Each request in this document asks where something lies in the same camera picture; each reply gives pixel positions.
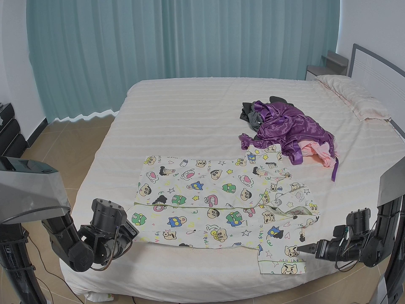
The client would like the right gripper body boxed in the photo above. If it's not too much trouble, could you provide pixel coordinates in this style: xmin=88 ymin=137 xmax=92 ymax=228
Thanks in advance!
xmin=315 ymin=239 xmax=347 ymax=261

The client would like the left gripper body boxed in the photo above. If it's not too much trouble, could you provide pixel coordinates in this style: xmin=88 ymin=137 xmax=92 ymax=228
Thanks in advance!
xmin=108 ymin=222 xmax=140 ymax=258

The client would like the white printed pyjama top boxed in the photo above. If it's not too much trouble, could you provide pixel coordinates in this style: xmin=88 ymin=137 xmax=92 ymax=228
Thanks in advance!
xmin=133 ymin=144 xmax=321 ymax=275

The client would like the pile of clothes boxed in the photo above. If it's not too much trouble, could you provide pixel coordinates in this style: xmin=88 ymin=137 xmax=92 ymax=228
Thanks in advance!
xmin=238 ymin=96 xmax=340 ymax=182

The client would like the bed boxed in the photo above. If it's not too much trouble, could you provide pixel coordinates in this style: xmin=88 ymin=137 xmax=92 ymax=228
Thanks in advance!
xmin=59 ymin=43 xmax=405 ymax=300

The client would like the cream pillow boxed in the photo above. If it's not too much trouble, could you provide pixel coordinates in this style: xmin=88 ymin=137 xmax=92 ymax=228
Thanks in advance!
xmin=314 ymin=74 xmax=392 ymax=121

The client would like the grey white bedside table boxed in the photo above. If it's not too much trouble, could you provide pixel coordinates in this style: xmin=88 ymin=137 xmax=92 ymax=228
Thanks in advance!
xmin=306 ymin=50 xmax=349 ymax=81

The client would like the blue-green curtain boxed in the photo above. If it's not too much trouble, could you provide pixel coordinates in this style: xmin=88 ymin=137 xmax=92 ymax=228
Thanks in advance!
xmin=27 ymin=0 xmax=342 ymax=123

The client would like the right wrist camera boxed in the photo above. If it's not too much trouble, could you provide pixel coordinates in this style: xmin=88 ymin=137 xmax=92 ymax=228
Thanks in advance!
xmin=333 ymin=224 xmax=349 ymax=240

